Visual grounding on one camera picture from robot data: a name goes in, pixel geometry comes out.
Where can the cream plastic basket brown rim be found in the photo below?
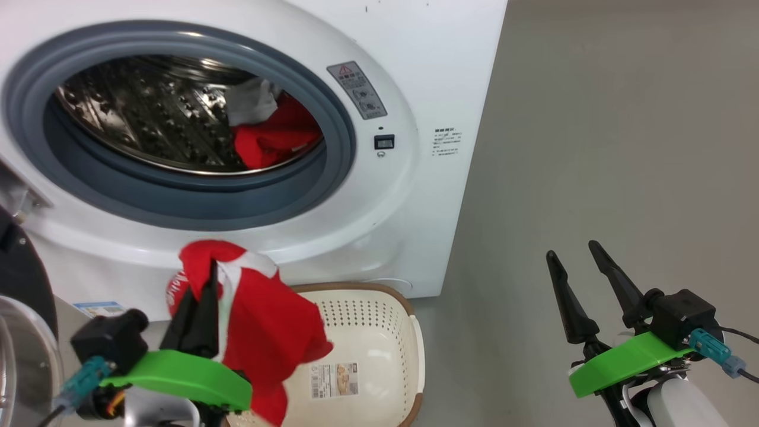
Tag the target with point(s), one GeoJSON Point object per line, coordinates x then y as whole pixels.
{"type": "Point", "coordinates": [367, 332]}

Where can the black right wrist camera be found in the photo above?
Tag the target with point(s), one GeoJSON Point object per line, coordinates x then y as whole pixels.
{"type": "Point", "coordinates": [682, 314]}

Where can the right gripper body green plate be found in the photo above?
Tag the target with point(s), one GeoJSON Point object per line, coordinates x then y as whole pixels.
{"type": "Point", "coordinates": [628, 359]}

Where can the white front-load washing machine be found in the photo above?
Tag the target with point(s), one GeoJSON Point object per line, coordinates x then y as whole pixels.
{"type": "Point", "coordinates": [427, 207]}

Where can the black round glass washer door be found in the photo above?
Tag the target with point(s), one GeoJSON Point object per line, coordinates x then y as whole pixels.
{"type": "Point", "coordinates": [24, 279]}

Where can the left gripper body green plate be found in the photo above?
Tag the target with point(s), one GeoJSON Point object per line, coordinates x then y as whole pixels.
{"type": "Point", "coordinates": [178, 376]}

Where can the steel perforated washer drum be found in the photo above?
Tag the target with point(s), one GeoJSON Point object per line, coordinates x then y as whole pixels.
{"type": "Point", "coordinates": [142, 118]}

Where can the blue white energy label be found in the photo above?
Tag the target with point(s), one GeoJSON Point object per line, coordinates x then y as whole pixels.
{"type": "Point", "coordinates": [98, 309]}

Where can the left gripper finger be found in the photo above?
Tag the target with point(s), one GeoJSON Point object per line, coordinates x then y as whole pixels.
{"type": "Point", "coordinates": [184, 326]}
{"type": "Point", "coordinates": [210, 320]}

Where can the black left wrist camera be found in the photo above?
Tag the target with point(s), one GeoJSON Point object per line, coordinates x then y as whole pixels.
{"type": "Point", "coordinates": [109, 341]}

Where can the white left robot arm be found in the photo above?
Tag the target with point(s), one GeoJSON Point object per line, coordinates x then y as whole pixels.
{"type": "Point", "coordinates": [154, 412]}

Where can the paper basket label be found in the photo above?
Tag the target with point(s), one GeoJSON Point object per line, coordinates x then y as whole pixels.
{"type": "Point", "coordinates": [335, 379]}

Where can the plain red garment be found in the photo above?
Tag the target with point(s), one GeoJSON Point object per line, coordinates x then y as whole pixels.
{"type": "Point", "coordinates": [278, 139]}

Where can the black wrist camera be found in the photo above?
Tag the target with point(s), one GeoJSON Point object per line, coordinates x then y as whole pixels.
{"type": "Point", "coordinates": [109, 341]}
{"type": "Point", "coordinates": [682, 314]}

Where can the grey warning sticker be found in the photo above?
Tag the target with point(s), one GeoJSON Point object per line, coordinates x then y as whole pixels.
{"type": "Point", "coordinates": [359, 92]}

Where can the grey rubber door gasket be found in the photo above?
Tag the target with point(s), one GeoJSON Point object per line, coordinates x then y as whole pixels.
{"type": "Point", "coordinates": [195, 198]}

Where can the red garment with white trim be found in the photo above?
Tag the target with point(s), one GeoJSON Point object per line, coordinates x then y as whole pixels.
{"type": "Point", "coordinates": [267, 332]}

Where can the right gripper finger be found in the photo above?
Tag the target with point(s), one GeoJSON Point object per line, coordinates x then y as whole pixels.
{"type": "Point", "coordinates": [572, 308]}
{"type": "Point", "coordinates": [622, 290]}

